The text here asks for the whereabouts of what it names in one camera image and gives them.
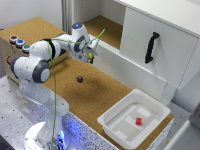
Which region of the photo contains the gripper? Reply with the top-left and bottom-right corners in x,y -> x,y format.
71,45 -> 96,64

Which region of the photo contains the yellow block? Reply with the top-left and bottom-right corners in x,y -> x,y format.
87,52 -> 94,61

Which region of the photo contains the white cabinet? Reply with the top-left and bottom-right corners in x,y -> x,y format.
63,0 -> 200,108

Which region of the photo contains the purple block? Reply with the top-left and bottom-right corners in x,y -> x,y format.
76,75 -> 84,84

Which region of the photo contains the wooden drawer box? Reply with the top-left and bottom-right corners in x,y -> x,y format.
0,16 -> 73,83

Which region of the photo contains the green button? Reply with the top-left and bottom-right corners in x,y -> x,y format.
21,44 -> 32,54

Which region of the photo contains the blue button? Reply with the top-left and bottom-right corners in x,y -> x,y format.
15,38 -> 26,48

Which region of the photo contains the red button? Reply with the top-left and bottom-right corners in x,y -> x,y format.
9,35 -> 19,45

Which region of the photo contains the white plastic box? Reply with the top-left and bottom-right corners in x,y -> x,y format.
96,88 -> 172,150

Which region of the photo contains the pink block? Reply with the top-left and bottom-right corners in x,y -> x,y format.
134,116 -> 144,126

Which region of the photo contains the white sliding door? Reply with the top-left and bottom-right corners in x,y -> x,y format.
118,6 -> 200,91

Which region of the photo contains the green cable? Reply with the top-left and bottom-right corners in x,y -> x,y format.
46,28 -> 107,150

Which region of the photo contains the black door handle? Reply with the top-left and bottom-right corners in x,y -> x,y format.
144,31 -> 161,65

